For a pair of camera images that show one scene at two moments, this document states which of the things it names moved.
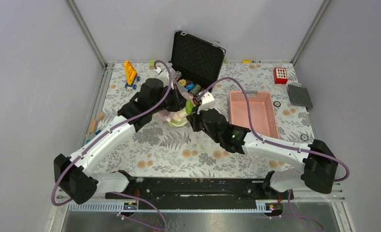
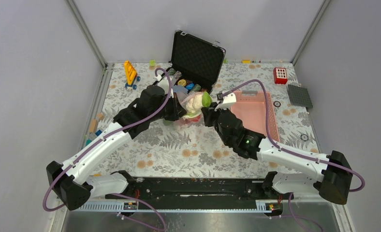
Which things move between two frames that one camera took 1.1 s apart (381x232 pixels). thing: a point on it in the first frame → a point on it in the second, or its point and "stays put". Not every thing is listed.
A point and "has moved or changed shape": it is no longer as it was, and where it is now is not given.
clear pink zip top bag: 178,117 has moved or changed shape
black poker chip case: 197,61 stays put
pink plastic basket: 263,112 stays put
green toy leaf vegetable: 189,106 → 206,99
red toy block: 280,75 stays put
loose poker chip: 276,103 stays put
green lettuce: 180,115 has moved or changed shape
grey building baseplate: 299,96 stays put
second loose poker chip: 304,137 stays put
